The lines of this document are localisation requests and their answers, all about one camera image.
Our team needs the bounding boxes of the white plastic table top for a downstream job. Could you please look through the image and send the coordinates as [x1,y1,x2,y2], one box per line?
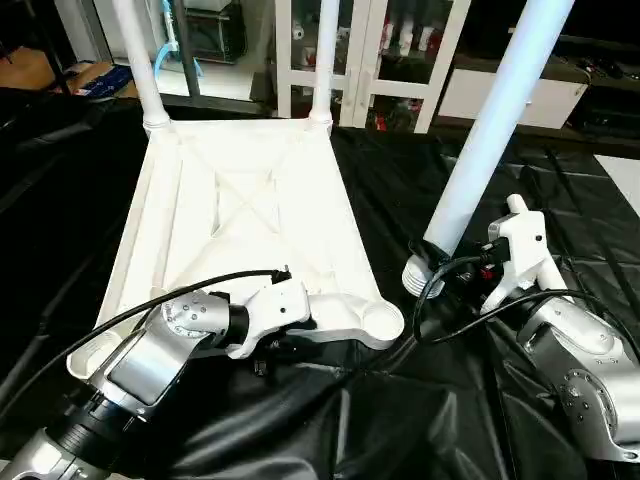
[67,117,406,379]

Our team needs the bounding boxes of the black work mat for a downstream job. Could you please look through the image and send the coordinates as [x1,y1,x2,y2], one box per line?
[0,90,640,480]

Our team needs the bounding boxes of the white flat panel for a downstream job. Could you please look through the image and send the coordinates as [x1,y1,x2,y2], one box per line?
[597,155,640,217]

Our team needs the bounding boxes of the white drawer unit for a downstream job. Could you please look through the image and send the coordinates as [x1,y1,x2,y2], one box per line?
[438,68,589,129]

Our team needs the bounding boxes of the white glass door cabinet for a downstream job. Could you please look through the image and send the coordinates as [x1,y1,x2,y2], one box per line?
[275,0,471,134]

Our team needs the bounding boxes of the grey metal pole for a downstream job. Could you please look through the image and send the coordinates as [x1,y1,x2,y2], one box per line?
[172,0,201,99]

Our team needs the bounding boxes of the dark equipment rack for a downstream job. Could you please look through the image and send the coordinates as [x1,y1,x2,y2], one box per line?
[196,0,247,63]

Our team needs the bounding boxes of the light blue plastic item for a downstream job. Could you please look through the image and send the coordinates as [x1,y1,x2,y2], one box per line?
[153,0,206,77]

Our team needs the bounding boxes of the blue flat box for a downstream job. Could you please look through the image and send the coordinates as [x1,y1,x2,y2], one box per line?
[68,62,137,99]

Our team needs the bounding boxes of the brown wooden board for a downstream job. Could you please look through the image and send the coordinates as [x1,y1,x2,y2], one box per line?
[0,50,61,93]

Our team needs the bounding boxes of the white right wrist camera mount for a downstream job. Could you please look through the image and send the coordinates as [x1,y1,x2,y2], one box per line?
[480,208,549,316]

